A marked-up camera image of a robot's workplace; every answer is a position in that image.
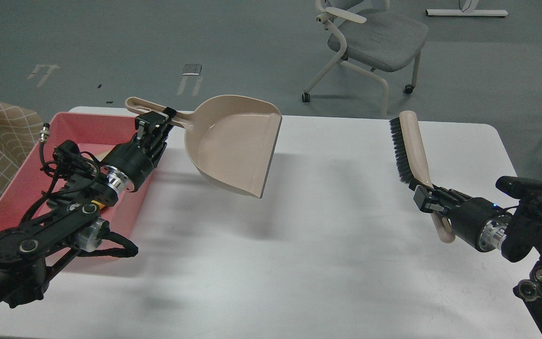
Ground grey office chair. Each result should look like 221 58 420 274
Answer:
302 0 429 117

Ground toast bread slice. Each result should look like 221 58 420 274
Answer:
92 147 112 162

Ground white desk base foot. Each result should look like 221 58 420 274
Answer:
425 0 509 18

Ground beige hand brush black bristles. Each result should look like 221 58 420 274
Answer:
389 110 455 244

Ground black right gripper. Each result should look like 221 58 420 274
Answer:
409 178 513 252

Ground pink plastic bin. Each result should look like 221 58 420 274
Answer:
0 113 136 231

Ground beige plastic dustpan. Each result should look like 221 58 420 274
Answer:
125 95 283 199

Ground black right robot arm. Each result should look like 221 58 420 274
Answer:
409 176 542 333

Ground yellow sponge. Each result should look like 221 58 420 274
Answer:
91 198 107 210

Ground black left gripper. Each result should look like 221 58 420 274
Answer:
102 107 177 193

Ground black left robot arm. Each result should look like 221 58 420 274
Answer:
0 107 178 307

